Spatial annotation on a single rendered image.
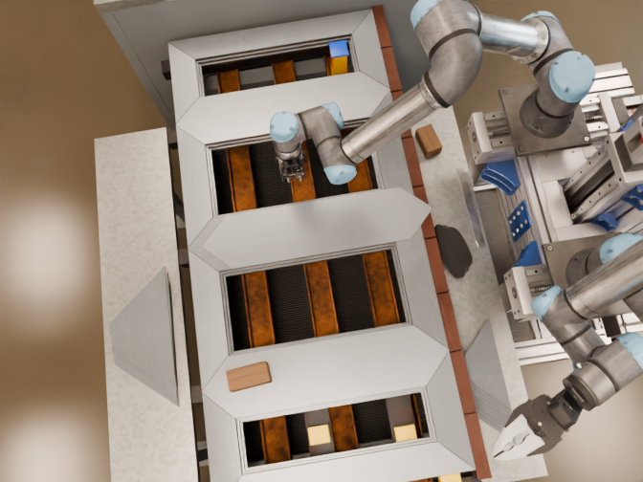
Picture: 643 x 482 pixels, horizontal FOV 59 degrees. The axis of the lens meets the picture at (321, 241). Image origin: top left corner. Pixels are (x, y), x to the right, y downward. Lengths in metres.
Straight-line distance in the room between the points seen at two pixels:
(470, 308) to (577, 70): 0.80
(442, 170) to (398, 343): 0.68
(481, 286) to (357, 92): 0.78
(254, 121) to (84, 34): 1.71
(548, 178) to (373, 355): 0.75
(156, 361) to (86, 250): 1.18
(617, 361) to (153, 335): 1.30
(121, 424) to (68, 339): 1.00
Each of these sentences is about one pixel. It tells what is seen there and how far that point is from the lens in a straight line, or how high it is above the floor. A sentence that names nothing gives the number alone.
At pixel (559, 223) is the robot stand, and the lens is 1.82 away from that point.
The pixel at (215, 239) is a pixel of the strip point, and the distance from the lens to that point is 1.84.
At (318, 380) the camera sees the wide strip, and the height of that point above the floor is 0.85.
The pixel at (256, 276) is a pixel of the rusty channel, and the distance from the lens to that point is 1.96.
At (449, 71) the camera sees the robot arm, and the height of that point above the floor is 1.47.
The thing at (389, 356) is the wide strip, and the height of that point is 0.85.
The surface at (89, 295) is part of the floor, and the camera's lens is 2.87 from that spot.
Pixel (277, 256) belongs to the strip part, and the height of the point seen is 0.85.
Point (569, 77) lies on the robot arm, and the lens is 1.65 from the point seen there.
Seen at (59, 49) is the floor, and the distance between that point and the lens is 3.51.
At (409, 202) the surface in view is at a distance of 1.84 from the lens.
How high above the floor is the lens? 2.56
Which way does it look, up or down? 73 degrees down
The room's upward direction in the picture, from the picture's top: 7 degrees counter-clockwise
